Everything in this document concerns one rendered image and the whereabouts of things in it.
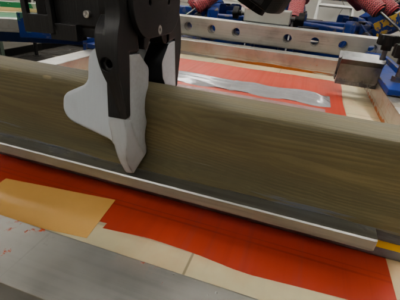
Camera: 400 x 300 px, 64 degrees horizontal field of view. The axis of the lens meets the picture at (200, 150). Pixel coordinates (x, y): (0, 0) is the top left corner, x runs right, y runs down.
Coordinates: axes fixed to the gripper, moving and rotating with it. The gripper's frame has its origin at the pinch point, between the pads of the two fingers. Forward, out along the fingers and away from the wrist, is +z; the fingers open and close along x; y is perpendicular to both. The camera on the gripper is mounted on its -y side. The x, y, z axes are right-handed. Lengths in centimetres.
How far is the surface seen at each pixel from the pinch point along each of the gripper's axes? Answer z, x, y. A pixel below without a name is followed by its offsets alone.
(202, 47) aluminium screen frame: 1, -61, 15
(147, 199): 4.9, 0.5, 0.3
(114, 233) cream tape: 4.9, 5.2, 0.6
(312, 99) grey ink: 4.5, -36.9, -13.3
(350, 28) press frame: -3, -107, -24
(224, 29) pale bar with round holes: -3, -68, 11
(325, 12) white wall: 6, -459, -27
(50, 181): 4.6, 1.6, 9.3
